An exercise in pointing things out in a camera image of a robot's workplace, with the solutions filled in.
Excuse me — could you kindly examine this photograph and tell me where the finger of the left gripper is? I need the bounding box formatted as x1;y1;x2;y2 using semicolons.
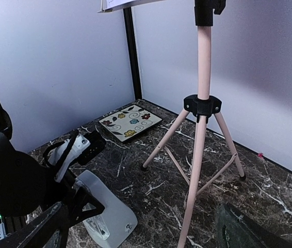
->
68;187;105;227

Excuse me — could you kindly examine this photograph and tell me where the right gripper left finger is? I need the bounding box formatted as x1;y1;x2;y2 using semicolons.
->
0;202;69;247

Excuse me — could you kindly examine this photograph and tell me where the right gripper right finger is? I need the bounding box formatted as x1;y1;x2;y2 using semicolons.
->
215;203;292;248

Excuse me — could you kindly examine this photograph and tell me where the white metronome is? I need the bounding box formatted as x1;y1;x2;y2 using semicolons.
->
74;170;138;247

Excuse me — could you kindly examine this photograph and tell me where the pink music stand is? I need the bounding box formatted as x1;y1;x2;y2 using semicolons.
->
96;0;247;248

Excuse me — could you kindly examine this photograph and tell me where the sheet music page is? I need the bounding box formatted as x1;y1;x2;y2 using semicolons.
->
106;0;132;8

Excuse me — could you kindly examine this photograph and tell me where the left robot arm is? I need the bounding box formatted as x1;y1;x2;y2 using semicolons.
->
0;104;105;247

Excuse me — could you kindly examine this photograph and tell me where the floral square plate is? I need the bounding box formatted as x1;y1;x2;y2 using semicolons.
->
99;104;163;143

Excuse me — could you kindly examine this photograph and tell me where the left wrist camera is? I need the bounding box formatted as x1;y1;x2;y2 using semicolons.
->
43;130;106;183

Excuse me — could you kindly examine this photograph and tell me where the black frame post left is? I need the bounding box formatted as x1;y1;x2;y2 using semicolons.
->
123;7;142;100

